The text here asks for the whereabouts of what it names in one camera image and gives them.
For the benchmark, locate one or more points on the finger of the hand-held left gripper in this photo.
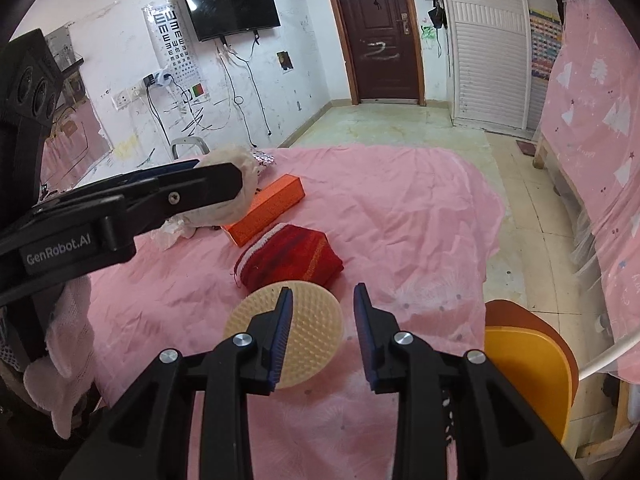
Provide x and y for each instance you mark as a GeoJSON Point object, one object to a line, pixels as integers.
{"type": "Point", "coordinates": [200, 185]}
{"type": "Point", "coordinates": [165, 169]}

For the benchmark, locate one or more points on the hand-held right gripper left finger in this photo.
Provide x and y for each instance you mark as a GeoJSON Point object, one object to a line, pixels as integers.
{"type": "Point", "coordinates": [281, 336]}

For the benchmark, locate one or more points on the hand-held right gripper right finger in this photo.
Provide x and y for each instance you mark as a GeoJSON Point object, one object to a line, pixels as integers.
{"type": "Point", "coordinates": [363, 340]}

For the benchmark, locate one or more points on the white tissue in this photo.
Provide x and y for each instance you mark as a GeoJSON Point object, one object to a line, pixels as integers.
{"type": "Point", "coordinates": [170, 234]}

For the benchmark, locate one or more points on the orange bin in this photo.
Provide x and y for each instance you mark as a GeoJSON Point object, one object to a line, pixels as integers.
{"type": "Point", "coordinates": [525, 365]}

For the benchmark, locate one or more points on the person's left hand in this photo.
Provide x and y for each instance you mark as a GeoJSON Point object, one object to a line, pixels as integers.
{"type": "Point", "coordinates": [65, 340]}

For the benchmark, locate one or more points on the beige round silicone brush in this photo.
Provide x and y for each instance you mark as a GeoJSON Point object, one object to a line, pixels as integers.
{"type": "Point", "coordinates": [312, 330]}

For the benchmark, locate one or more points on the cream mesh cloth bundle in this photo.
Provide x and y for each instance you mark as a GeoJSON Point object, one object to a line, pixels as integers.
{"type": "Point", "coordinates": [235, 210]}

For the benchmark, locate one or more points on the shiny foil wrapper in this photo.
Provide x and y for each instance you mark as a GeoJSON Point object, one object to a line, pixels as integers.
{"type": "Point", "coordinates": [264, 162]}

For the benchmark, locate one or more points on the orange box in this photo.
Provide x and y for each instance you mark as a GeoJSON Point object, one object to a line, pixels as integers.
{"type": "Point", "coordinates": [265, 210]}

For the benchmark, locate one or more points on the red knitted cloth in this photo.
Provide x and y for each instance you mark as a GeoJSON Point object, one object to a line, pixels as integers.
{"type": "Point", "coordinates": [295, 255]}

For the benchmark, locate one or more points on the plugged charger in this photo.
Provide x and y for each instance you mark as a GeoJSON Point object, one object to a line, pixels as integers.
{"type": "Point", "coordinates": [159, 79]}

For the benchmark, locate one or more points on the eye chart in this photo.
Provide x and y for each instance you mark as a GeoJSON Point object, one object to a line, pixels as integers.
{"type": "Point", "coordinates": [175, 45]}

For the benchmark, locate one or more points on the pink bedsheet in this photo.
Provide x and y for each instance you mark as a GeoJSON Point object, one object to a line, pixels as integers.
{"type": "Point", "coordinates": [390, 210]}

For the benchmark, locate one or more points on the dark brown door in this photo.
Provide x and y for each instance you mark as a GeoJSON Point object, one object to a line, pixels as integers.
{"type": "Point", "coordinates": [377, 35]}

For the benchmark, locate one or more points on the small dark floor mat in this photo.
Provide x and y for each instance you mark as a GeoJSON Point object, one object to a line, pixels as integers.
{"type": "Point", "coordinates": [527, 149]}

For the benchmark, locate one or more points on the black hanging bag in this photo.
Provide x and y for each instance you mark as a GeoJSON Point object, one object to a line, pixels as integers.
{"type": "Point", "coordinates": [436, 17]}

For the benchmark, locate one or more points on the pink tree print curtain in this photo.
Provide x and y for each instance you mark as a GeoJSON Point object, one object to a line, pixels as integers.
{"type": "Point", "coordinates": [600, 135]}

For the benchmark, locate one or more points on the white louvered wardrobe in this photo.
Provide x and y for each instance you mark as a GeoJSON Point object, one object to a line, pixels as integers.
{"type": "Point", "coordinates": [487, 50]}

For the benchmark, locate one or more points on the white wall socket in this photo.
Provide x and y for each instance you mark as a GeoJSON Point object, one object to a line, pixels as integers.
{"type": "Point", "coordinates": [126, 99]}

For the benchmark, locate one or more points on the wall mirror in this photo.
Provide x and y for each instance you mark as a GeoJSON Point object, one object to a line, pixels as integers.
{"type": "Point", "coordinates": [82, 135]}

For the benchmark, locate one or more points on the small wall picture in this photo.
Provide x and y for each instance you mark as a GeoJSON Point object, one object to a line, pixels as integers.
{"type": "Point", "coordinates": [284, 61]}

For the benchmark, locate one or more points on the black wall television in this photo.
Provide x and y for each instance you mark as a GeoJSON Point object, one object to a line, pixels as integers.
{"type": "Point", "coordinates": [227, 5]}

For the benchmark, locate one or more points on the wooden bed frame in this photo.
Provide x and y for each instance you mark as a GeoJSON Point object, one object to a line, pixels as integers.
{"type": "Point", "coordinates": [542, 152]}

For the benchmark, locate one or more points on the colourful grid wall poster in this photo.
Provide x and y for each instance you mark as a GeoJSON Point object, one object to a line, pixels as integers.
{"type": "Point", "coordinates": [544, 45]}

